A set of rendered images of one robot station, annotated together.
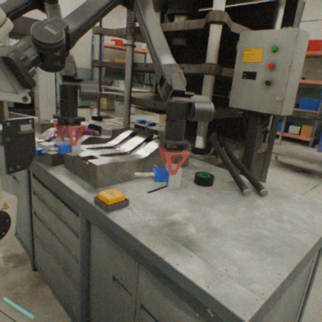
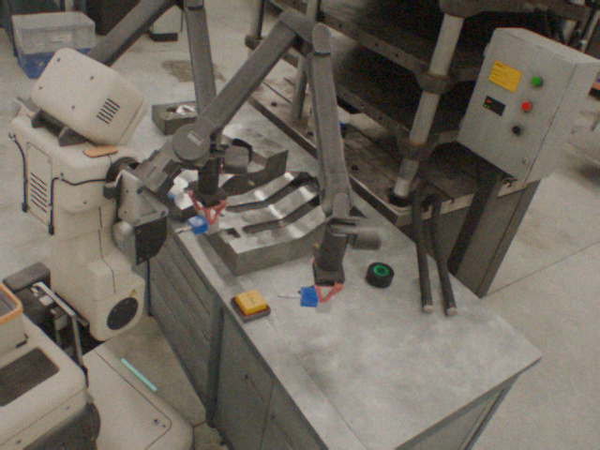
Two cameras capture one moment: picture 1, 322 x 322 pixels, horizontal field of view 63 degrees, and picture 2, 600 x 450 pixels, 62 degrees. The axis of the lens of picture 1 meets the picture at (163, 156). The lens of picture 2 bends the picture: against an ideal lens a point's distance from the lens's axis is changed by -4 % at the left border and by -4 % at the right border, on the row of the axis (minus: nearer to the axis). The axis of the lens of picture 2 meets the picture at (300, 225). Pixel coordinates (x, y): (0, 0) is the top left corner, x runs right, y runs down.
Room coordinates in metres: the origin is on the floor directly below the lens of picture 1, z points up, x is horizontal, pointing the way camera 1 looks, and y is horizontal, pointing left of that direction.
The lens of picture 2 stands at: (-0.23, -0.04, 1.79)
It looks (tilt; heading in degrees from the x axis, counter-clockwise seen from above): 35 degrees down; 6
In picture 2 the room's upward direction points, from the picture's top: 11 degrees clockwise
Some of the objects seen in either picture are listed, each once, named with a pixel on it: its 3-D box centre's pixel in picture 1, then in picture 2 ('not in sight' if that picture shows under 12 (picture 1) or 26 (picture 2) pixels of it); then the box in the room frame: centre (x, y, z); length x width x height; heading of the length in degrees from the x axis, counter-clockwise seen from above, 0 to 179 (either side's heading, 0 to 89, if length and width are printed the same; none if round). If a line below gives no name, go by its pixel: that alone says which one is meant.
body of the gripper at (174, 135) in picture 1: (174, 131); (330, 258); (0.72, -0.02, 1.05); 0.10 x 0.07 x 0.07; 16
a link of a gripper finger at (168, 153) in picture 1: (173, 158); (325, 284); (0.71, -0.03, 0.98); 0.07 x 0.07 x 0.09; 16
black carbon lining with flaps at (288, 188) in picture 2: (128, 141); (284, 201); (1.11, 0.16, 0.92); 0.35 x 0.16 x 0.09; 136
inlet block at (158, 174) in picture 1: (156, 174); (305, 296); (0.71, 0.01, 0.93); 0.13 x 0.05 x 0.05; 106
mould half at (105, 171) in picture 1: (131, 152); (288, 215); (1.12, 0.14, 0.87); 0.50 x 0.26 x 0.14; 136
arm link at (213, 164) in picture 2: (70, 92); (211, 162); (0.89, 0.33, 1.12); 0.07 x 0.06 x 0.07; 107
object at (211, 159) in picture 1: (170, 133); (371, 128); (2.16, -0.05, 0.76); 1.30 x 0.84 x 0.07; 46
